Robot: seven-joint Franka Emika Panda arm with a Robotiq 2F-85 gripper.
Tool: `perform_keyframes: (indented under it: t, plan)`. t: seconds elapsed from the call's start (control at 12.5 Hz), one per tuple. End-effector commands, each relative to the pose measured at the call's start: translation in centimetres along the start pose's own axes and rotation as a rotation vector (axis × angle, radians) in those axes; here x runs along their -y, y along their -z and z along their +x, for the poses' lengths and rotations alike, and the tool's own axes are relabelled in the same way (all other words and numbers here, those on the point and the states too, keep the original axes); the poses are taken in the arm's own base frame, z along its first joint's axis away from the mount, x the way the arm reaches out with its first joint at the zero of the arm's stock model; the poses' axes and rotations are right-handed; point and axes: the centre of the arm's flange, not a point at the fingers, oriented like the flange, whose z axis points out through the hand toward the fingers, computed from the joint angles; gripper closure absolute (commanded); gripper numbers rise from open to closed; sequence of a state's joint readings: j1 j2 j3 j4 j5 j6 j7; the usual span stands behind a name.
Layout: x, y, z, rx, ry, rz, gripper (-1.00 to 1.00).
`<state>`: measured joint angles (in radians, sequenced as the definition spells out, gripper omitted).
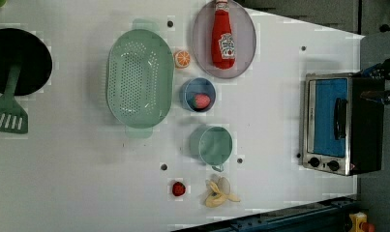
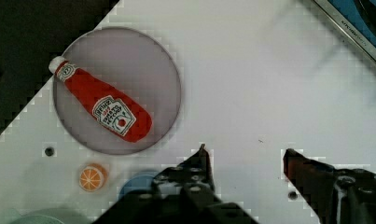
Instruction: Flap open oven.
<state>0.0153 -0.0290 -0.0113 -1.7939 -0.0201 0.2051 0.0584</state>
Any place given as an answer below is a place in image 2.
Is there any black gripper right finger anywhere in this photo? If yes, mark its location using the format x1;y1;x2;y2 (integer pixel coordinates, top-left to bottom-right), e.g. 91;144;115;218
283;148;376;224

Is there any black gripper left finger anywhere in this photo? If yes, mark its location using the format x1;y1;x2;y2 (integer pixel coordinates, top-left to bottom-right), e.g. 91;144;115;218
93;146;258;224

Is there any blue cup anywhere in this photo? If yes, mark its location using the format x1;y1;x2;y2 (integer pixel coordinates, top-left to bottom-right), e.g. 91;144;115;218
118;171;158;199

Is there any orange slice toy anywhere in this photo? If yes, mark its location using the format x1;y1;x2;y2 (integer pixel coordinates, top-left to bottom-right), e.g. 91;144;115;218
78;163;108;192

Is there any red plush ketchup bottle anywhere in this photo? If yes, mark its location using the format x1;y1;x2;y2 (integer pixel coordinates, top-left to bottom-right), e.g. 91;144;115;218
49;56;152;143

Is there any grey round plate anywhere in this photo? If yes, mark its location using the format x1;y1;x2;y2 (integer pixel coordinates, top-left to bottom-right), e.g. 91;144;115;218
52;28;182;155

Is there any green mug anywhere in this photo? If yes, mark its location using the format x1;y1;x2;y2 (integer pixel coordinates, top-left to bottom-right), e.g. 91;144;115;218
9;209;91;224

